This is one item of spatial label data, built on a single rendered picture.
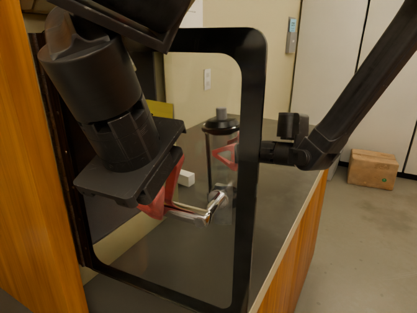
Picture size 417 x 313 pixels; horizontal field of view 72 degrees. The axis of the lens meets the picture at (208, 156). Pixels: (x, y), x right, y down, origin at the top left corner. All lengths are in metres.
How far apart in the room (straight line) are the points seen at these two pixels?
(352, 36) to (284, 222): 2.75
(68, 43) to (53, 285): 0.37
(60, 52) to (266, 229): 0.63
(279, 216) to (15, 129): 0.63
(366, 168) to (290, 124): 2.54
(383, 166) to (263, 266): 2.64
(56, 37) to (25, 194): 0.24
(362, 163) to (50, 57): 3.07
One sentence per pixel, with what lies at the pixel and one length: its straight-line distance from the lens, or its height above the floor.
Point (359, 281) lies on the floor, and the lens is 2.13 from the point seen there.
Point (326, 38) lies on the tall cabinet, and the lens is 3.39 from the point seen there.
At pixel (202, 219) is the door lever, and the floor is 1.21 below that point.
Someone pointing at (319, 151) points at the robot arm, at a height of 1.17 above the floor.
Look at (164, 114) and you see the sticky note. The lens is 0.34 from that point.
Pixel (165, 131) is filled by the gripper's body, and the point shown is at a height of 1.30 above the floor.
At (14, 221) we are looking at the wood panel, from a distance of 0.50.
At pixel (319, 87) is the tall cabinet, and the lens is 3.42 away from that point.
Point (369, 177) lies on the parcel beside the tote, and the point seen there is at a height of 0.11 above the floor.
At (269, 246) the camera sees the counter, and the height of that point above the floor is 0.94.
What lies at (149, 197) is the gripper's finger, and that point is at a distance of 0.26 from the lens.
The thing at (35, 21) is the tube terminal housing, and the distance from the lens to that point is 0.48.
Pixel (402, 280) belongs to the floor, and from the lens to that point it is 2.26.
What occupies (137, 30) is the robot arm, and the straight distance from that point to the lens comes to 0.22.
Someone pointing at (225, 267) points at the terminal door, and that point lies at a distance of 0.41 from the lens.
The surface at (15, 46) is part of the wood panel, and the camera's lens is 0.37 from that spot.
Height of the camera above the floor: 1.38
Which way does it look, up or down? 23 degrees down
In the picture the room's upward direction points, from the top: straight up
